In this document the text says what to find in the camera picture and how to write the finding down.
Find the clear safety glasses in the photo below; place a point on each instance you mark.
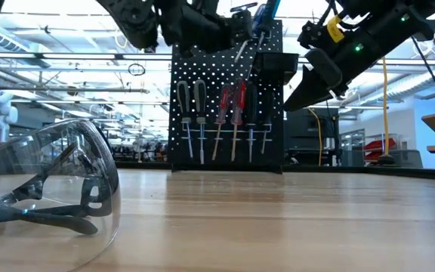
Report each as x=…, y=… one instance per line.
x=70, y=224

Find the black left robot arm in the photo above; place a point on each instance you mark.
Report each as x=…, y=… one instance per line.
x=134, y=22

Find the red storage bin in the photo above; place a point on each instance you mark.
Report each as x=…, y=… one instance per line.
x=380, y=145

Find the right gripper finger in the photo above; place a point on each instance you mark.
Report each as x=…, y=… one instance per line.
x=308, y=92

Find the black plastic bin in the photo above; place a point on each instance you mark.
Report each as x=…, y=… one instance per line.
x=278, y=66

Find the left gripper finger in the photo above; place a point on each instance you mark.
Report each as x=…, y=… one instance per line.
x=241, y=26

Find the red screwdriver marked 3/16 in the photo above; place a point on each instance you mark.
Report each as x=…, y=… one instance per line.
x=224, y=102

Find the silver ceiling duct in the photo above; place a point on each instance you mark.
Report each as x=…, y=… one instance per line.
x=410, y=84

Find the black cabinet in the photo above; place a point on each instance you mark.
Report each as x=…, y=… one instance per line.
x=312, y=132

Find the black aluminium table frame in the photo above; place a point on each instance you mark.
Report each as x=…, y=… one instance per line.
x=353, y=169

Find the black metal pegboard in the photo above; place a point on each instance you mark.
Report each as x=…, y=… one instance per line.
x=213, y=72

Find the grey black nut driver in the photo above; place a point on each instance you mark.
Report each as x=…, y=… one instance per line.
x=200, y=98
x=184, y=98

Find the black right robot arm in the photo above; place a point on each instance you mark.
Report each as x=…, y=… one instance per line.
x=421, y=15

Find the red screwdriver marked 1/4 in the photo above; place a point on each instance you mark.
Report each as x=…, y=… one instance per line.
x=239, y=102

